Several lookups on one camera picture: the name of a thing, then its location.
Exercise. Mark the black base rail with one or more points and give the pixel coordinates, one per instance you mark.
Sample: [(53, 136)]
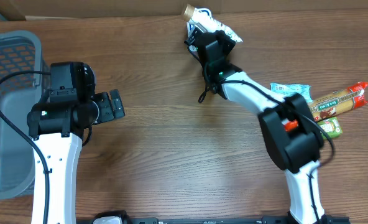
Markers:
[(263, 220)]

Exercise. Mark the white tube with gold cap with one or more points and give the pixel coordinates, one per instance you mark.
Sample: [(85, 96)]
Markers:
[(192, 15)]

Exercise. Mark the green tea drink pouch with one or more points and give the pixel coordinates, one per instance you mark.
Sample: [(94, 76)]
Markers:
[(331, 126)]

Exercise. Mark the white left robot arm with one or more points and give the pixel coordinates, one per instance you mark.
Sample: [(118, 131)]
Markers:
[(57, 127)]

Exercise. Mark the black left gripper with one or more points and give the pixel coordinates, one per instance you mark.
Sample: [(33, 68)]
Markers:
[(110, 112)]

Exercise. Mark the grey plastic basket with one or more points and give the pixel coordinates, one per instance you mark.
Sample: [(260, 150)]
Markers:
[(20, 51)]

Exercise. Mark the teal snack packet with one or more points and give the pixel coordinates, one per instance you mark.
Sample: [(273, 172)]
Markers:
[(291, 89)]

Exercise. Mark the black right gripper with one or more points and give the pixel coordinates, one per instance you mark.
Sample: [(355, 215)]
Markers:
[(226, 40)]

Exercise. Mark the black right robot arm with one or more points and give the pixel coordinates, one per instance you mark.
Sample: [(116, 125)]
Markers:
[(292, 138)]

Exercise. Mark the white barcode scanner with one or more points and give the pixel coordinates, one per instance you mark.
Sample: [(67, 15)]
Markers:
[(190, 27)]

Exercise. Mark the orange biscuit pack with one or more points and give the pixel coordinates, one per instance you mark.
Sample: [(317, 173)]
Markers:
[(339, 102)]

